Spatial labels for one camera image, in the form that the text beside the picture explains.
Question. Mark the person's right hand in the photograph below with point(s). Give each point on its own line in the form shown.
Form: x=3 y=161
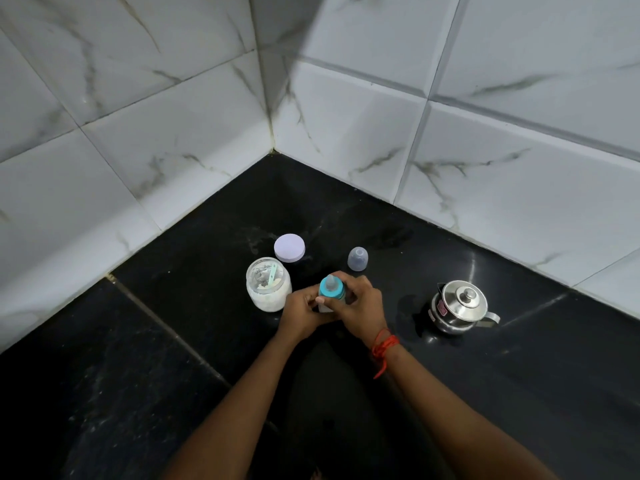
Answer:
x=362 y=309

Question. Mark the person's left hand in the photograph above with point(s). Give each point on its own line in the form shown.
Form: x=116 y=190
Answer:
x=298 y=314

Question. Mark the person's right thumb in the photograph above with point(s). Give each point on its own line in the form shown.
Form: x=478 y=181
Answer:
x=336 y=308

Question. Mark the person's left fingers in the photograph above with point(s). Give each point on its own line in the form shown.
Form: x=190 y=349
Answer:
x=309 y=294

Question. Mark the baby bottle with teal collar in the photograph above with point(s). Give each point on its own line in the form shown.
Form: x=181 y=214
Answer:
x=330 y=292

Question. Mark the person's left forearm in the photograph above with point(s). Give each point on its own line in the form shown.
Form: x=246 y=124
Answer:
x=235 y=419

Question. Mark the person's right forearm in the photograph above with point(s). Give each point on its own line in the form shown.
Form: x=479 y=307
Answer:
x=460 y=424

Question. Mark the green scoop in jar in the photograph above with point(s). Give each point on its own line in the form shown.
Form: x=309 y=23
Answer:
x=272 y=275

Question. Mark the glass jar of white powder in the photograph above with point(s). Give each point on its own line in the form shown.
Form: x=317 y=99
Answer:
x=267 y=284

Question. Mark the lilac round jar lid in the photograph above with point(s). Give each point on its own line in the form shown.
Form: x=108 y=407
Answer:
x=289 y=247

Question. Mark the clear bottle cap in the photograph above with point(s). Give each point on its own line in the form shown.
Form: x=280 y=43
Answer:
x=357 y=258

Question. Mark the red thread wristband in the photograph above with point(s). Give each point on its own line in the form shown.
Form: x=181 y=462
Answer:
x=383 y=347

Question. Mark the steel kettle with lid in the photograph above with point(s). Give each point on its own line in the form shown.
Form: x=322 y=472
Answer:
x=462 y=307

